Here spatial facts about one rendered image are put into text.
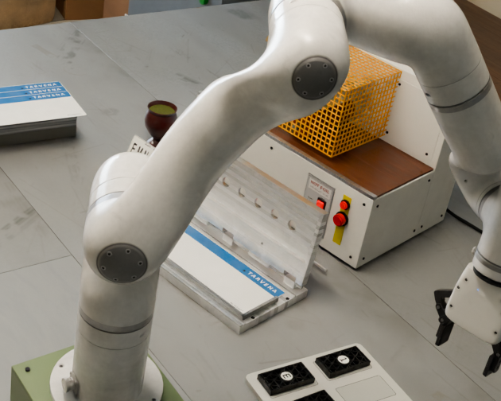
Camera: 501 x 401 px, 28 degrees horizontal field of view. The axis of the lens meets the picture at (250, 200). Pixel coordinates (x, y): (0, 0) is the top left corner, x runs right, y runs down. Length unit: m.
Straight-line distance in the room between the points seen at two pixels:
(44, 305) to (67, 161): 0.55
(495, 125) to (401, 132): 0.95
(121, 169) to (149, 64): 1.51
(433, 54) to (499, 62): 2.21
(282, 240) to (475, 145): 0.79
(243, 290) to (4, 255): 0.50
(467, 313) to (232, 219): 0.73
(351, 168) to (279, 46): 1.00
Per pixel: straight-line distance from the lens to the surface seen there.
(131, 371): 1.63
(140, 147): 2.46
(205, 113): 1.34
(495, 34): 3.75
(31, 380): 1.74
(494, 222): 1.53
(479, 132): 1.39
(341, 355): 1.97
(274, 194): 2.09
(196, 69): 2.99
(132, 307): 1.53
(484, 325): 1.59
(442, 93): 1.35
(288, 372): 1.90
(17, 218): 2.25
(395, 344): 2.07
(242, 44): 3.20
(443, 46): 1.31
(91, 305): 1.54
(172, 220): 1.39
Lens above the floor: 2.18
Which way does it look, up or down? 32 degrees down
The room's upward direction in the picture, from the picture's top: 11 degrees clockwise
